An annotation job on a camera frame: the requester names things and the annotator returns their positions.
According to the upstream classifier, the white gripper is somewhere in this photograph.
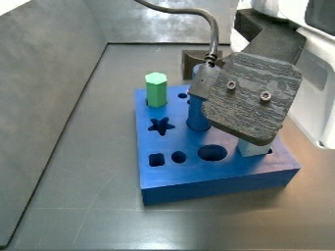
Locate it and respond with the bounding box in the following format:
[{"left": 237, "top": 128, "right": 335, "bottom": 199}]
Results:
[{"left": 237, "top": 0, "right": 335, "bottom": 149}]

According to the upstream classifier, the light blue rectangular block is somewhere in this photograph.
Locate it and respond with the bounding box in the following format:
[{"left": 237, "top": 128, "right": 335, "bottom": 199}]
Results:
[{"left": 237, "top": 139, "right": 271, "bottom": 157}]

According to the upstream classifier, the blue foam shape board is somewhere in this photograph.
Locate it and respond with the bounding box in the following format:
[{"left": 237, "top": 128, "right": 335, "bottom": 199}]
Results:
[{"left": 134, "top": 85, "right": 301, "bottom": 205}]

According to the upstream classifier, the dark brown arch block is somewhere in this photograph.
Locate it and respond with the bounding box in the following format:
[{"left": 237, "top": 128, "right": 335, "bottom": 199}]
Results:
[{"left": 182, "top": 50, "right": 225, "bottom": 79}]

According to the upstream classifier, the green hexagonal peg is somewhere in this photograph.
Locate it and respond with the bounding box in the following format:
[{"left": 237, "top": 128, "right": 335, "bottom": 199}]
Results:
[{"left": 146, "top": 73, "right": 169, "bottom": 108}]

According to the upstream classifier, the dark blue cylinder peg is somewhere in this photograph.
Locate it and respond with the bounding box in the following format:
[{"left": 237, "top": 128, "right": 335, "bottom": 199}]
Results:
[{"left": 186, "top": 63, "right": 213, "bottom": 132}]

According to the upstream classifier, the black camera cable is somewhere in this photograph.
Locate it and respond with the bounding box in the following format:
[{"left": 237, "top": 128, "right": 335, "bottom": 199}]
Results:
[{"left": 134, "top": 0, "right": 221, "bottom": 69}]

